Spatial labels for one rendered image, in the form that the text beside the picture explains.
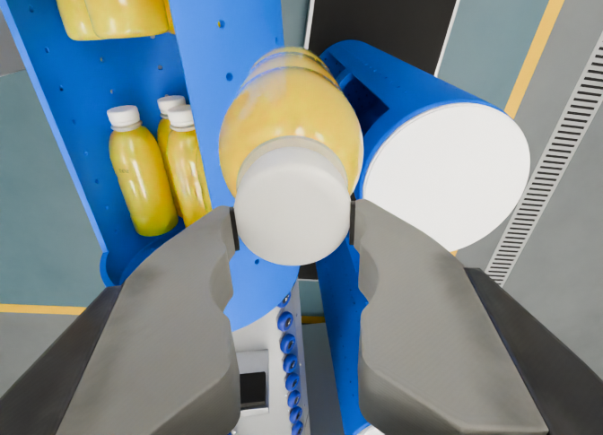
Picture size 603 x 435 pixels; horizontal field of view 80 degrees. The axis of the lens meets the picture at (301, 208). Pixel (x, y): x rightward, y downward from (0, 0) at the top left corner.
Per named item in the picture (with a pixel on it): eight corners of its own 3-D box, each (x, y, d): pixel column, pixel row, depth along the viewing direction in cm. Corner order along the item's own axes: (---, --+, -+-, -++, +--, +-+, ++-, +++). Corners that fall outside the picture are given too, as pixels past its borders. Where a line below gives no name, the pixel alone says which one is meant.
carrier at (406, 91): (371, 24, 127) (297, 62, 131) (517, 65, 52) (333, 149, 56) (394, 99, 141) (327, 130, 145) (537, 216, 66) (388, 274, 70)
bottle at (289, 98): (285, 20, 26) (282, 48, 10) (352, 87, 29) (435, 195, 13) (227, 94, 29) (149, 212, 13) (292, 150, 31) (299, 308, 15)
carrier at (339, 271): (355, 282, 187) (382, 239, 175) (414, 474, 112) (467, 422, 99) (305, 267, 180) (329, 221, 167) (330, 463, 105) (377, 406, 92)
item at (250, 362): (231, 359, 93) (223, 419, 80) (228, 348, 91) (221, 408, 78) (269, 354, 94) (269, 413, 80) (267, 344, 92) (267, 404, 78)
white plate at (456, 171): (519, 70, 51) (514, 69, 52) (337, 153, 55) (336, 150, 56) (539, 219, 64) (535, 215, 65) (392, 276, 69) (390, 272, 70)
